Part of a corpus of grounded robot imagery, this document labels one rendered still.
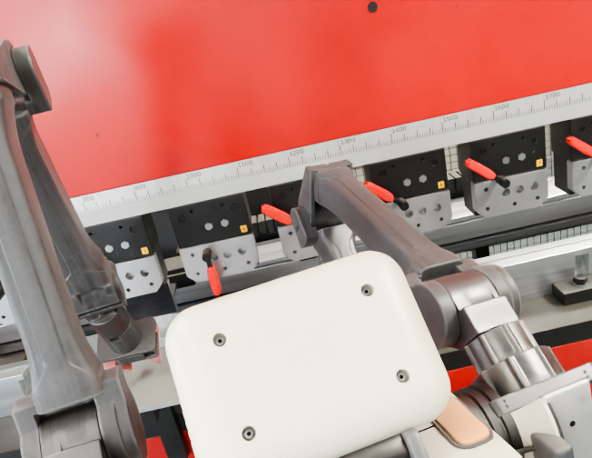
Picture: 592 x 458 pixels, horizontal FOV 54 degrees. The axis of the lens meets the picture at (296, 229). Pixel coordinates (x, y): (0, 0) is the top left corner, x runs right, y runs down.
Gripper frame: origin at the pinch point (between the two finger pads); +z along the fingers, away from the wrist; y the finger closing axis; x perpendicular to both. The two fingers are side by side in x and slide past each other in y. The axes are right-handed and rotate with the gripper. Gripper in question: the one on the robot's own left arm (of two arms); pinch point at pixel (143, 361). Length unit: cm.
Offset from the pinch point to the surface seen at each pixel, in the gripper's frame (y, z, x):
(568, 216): -103, 32, -30
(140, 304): 2.5, 6.0, -16.8
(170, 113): -15.7, -28.3, -32.5
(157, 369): -1.4, 3.3, 0.4
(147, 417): 0.4, 2.3, 9.8
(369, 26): -54, -34, -36
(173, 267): -1.8, 18.6, -34.0
